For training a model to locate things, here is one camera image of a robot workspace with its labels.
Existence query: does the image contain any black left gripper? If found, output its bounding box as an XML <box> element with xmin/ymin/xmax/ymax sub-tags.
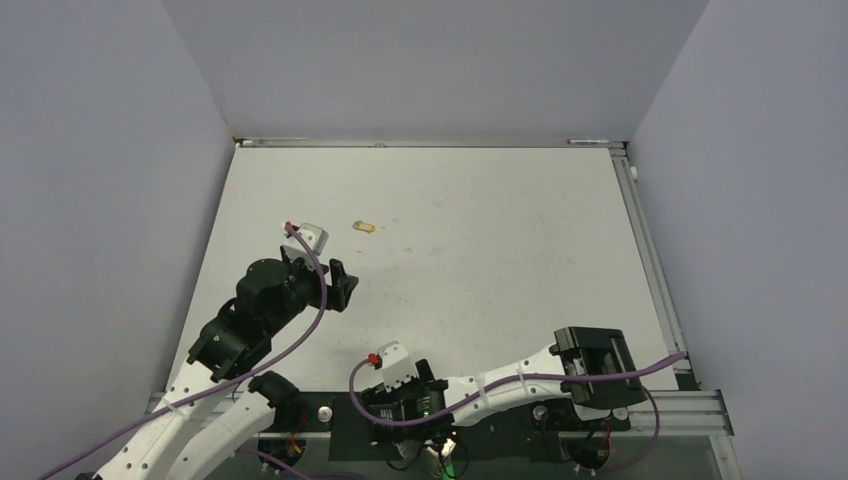
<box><xmin>265</xmin><ymin>253</ymin><xmax>356</xmax><ymax>335</ymax></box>

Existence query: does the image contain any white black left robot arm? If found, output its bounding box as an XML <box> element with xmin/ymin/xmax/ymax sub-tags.
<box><xmin>87</xmin><ymin>258</ymin><xmax>359</xmax><ymax>479</ymax></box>

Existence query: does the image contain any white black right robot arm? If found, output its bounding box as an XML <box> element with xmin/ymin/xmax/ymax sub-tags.
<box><xmin>348</xmin><ymin>327</ymin><xmax>676</xmax><ymax>479</ymax></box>

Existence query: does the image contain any yellow plastic key tag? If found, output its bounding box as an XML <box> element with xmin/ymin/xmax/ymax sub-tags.
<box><xmin>352</xmin><ymin>220</ymin><xmax>377</xmax><ymax>234</ymax></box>

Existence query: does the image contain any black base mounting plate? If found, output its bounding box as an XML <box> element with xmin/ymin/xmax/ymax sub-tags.
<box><xmin>258</xmin><ymin>392</ymin><xmax>630</xmax><ymax>465</ymax></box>

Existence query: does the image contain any red white marker pen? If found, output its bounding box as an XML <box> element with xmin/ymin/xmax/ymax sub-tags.
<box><xmin>567</xmin><ymin>139</ymin><xmax>611</xmax><ymax>146</ymax></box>

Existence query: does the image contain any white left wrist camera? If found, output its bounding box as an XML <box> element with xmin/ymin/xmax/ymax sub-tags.
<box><xmin>281</xmin><ymin>222</ymin><xmax>329</xmax><ymax>271</ymax></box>

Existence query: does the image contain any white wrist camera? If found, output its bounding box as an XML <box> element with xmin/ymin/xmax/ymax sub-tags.
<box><xmin>376</xmin><ymin>340</ymin><xmax>418</xmax><ymax>392</ymax></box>
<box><xmin>281</xmin><ymin>222</ymin><xmax>329</xmax><ymax>271</ymax></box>

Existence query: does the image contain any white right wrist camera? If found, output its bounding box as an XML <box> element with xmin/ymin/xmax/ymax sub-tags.
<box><xmin>376</xmin><ymin>340</ymin><xmax>418</xmax><ymax>392</ymax></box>

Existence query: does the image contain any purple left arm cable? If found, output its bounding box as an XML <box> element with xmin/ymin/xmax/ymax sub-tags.
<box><xmin>39</xmin><ymin>223</ymin><xmax>331</xmax><ymax>480</ymax></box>

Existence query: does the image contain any aluminium frame rail back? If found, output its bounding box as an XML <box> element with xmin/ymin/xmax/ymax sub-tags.
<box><xmin>234</xmin><ymin>138</ymin><xmax>627</xmax><ymax>150</ymax></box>

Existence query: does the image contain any aluminium frame rail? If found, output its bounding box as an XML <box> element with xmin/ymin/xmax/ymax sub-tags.
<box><xmin>234</xmin><ymin>138</ymin><xmax>627</xmax><ymax>150</ymax></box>
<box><xmin>146</xmin><ymin>389</ymin><xmax>737</xmax><ymax>439</ymax></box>
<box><xmin>609</xmin><ymin>142</ymin><xmax>687</xmax><ymax>351</ymax></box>

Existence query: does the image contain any aluminium frame rail right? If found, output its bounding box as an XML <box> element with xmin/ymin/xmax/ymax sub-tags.
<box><xmin>609</xmin><ymin>142</ymin><xmax>687</xmax><ymax>351</ymax></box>

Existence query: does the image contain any aluminium frame rail front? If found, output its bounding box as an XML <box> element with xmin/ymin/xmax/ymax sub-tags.
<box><xmin>146</xmin><ymin>389</ymin><xmax>737</xmax><ymax>439</ymax></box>

